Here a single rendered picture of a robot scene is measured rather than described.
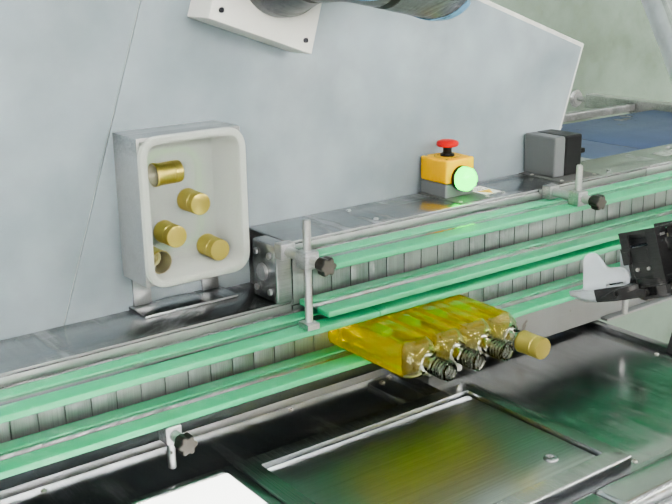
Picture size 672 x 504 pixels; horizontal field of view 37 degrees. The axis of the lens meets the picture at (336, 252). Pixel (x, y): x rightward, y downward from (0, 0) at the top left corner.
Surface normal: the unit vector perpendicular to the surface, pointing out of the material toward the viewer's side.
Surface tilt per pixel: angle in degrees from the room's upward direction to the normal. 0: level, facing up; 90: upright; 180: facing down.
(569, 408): 90
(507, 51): 0
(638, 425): 90
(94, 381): 90
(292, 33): 5
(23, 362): 90
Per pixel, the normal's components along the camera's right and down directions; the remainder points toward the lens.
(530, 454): -0.02, -0.96
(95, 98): 0.60, 0.22
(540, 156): -0.80, 0.18
